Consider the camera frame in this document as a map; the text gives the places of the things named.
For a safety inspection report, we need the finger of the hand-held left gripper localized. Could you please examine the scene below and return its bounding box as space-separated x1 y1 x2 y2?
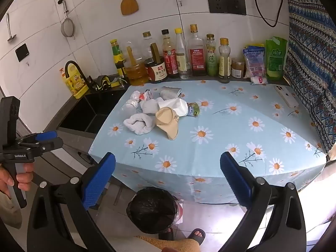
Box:
18 131 58 145
20 138 64 155

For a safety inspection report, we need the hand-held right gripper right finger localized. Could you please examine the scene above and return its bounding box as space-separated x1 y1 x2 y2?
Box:
219 151 306 252

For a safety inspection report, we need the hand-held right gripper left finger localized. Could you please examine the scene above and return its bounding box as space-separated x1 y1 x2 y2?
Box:
26 152 116 252

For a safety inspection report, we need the black-lined trash bin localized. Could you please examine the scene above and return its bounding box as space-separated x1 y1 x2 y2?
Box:
126 187 184 235

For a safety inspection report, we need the white towel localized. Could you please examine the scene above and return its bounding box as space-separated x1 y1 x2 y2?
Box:
123 113 155 135

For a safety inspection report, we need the clear plastic cup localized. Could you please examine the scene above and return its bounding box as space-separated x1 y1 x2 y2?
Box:
120 102 137 116

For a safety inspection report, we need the green snack wrapper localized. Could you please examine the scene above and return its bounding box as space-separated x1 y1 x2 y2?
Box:
187 102 200 117

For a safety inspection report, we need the crushed beige paper cup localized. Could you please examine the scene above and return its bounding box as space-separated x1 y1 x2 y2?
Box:
155 107 180 140

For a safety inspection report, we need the clear plastic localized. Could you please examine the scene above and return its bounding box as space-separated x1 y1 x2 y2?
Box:
128 91 142 105

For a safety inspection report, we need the white paper tissue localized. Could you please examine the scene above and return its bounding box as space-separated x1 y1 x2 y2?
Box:
157 98 189 117

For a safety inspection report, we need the silver foil wrapper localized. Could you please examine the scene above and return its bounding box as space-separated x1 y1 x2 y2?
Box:
159 86 182 100

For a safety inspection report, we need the person's left forearm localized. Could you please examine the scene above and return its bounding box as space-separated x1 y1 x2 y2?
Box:
0 189 23 230

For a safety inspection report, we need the person's left hand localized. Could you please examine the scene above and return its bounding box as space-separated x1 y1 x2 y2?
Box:
0 160 35 198

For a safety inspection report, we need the black sink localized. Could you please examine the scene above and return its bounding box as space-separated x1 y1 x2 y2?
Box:
56 89 130 137

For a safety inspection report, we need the yellow dish soap bottle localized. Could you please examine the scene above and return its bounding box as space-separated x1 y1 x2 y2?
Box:
59 68 90 100

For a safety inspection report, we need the black slipper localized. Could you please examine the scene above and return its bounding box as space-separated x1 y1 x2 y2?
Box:
157 227 175 241
184 228 207 245

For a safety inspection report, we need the black faucet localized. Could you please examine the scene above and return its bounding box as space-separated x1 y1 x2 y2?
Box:
64 60 93 91

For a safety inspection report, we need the black yellow dishcloth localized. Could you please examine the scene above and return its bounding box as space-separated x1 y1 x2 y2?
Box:
95 75 113 90

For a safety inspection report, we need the metal ladle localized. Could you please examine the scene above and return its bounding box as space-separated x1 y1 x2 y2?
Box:
6 13 18 43

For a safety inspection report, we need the person's yellow trouser leg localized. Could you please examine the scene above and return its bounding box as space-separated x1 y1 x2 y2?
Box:
131 235 203 252

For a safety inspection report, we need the white smartphone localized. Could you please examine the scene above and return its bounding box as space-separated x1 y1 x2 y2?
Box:
274 84 300 108

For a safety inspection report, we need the small white packet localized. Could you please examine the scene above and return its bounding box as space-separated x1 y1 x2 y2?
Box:
250 75 268 85

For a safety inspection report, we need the clear cooking oil jug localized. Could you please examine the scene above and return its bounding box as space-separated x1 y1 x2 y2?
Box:
124 41 149 86

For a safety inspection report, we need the green label bottle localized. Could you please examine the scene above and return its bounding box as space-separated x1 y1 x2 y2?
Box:
110 39 126 79

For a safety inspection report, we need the metal mesh strainer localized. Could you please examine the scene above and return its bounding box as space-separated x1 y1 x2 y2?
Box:
60 0 76 40

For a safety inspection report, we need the small brown jar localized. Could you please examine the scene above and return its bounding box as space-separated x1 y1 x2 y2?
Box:
231 58 246 79

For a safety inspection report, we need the yellow cap clear bottle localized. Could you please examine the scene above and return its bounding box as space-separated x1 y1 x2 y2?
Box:
218 38 233 84

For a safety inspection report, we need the green sauce bottle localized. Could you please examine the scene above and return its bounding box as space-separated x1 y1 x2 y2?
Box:
205 34 219 77

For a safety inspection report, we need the dark soy sauce jug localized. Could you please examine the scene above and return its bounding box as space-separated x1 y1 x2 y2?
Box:
145 43 168 82

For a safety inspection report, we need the blue white plastic bag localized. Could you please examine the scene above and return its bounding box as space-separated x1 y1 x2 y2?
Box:
243 43 267 80

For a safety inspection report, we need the square red label bottle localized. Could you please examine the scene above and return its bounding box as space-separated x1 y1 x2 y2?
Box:
188 24 207 77

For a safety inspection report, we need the green refill pouch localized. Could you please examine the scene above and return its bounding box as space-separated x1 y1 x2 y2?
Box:
265 36 288 81

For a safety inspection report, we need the pale label clear bottle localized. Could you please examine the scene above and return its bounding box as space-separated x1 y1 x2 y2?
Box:
174 28 191 80

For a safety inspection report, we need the black cap vinegar bottle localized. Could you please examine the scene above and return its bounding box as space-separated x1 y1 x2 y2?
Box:
161 29 179 79

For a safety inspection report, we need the gold cap clear bottle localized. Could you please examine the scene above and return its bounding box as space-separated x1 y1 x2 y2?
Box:
142 31 156 61

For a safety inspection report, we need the blue patterned curtain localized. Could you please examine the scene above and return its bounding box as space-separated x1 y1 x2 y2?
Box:
284 0 336 155

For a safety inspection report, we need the black wall box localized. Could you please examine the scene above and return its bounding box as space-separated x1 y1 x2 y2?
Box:
15 44 30 62

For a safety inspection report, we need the black wall outlet panel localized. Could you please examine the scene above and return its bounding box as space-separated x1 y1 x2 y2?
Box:
207 0 247 16

